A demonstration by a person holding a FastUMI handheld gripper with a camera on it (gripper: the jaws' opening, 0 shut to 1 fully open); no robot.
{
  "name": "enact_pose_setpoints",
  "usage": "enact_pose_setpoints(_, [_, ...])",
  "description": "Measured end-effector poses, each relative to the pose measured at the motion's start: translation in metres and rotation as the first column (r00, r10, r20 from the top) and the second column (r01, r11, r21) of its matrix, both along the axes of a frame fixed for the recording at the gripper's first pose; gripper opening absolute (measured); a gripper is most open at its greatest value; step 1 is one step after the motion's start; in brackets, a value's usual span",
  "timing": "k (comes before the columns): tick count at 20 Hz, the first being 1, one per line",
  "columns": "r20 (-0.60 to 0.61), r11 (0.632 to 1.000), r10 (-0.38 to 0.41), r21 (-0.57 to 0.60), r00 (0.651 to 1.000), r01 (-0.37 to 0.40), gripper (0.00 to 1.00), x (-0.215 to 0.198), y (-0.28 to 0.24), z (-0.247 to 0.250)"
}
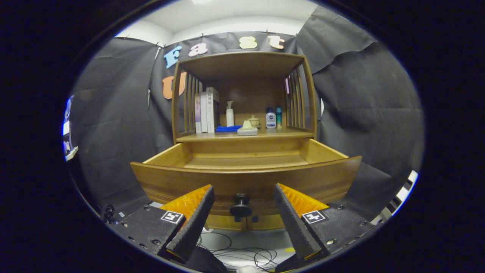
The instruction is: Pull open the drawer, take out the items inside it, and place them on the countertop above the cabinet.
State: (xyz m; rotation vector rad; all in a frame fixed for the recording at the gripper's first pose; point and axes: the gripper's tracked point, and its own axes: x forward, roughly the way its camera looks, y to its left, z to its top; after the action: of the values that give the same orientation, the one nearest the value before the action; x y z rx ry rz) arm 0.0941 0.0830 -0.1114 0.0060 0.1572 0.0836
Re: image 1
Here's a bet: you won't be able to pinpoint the wooden drawer with black knob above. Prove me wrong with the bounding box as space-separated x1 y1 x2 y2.
130 138 362 222

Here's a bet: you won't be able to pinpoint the brown wooden cabinet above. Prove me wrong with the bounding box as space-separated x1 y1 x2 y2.
171 52 318 232

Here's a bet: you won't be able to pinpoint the white book with dark cover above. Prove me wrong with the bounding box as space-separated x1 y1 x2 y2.
206 87 220 133

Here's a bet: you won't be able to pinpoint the white furniture piece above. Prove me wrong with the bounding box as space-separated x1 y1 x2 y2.
373 170 419 224

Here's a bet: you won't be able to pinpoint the thin black floor cables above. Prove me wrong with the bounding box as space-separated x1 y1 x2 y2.
197 229 288 271

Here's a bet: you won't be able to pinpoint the thin white book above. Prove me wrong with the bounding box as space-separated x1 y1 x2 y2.
200 91 208 133

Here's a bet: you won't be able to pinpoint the wooden countertop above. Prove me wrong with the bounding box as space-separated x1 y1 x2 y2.
176 127 315 143

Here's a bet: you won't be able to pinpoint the purple spine book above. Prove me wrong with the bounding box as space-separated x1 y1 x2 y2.
194 94 202 133

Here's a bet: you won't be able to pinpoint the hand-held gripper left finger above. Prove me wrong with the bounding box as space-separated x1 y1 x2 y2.
110 185 215 262

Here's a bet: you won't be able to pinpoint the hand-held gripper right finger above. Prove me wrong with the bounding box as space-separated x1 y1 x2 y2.
274 183 379 262

